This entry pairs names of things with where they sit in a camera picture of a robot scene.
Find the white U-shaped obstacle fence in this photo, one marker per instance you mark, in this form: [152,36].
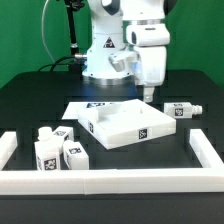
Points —
[85,182]

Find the white sheet with tags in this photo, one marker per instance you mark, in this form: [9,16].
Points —
[74,108]

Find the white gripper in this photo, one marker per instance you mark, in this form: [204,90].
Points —
[149,43]

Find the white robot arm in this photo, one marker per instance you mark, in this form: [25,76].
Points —
[109,20]

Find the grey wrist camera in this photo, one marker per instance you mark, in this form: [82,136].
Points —
[120,59]

